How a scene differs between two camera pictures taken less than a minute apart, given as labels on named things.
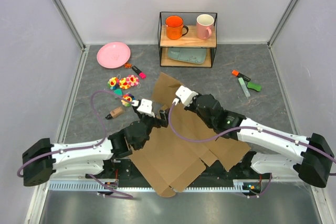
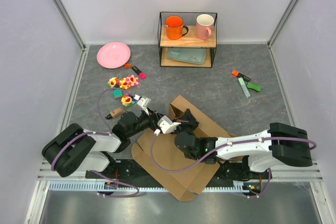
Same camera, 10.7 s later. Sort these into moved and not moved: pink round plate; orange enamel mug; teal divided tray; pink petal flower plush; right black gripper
Moved: right black gripper
Not moved: pink petal flower plush; pink round plate; teal divided tray; orange enamel mug
